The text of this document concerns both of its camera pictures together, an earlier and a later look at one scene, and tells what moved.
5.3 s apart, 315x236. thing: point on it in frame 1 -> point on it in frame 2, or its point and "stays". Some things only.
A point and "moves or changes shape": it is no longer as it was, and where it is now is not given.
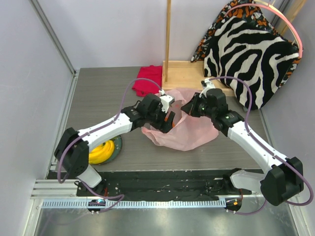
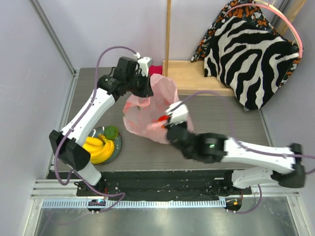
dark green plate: [117, 146] stays
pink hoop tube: [275, 11] stays
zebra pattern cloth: [238, 48] stays
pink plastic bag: [187, 132] moves or changes shape
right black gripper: [195, 107] -> [175, 130]
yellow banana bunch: [103, 153] stays
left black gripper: [167, 125] -> [146, 91]
